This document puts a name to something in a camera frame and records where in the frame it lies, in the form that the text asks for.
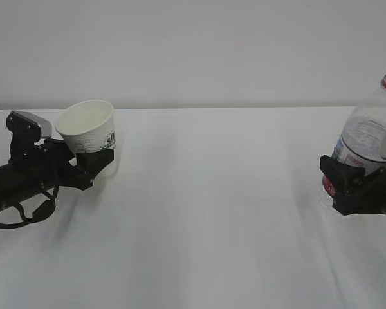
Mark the white paper cup green logo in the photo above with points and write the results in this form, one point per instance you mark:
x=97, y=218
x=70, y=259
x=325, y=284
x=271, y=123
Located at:
x=88, y=127

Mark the clear water bottle red label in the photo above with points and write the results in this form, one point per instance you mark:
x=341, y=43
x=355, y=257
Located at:
x=360, y=140

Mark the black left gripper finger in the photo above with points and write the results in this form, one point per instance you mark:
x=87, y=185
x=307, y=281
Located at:
x=51, y=144
x=98, y=164

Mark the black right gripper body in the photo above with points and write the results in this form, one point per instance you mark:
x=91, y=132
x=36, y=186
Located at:
x=368, y=196

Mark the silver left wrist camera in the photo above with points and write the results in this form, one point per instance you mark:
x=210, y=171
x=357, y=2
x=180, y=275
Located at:
x=28, y=126

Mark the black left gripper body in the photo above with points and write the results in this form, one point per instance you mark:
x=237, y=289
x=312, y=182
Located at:
x=46, y=169

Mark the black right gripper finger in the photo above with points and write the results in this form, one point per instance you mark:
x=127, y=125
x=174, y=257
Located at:
x=338, y=177

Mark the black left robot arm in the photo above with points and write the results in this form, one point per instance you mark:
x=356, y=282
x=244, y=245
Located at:
x=13, y=193

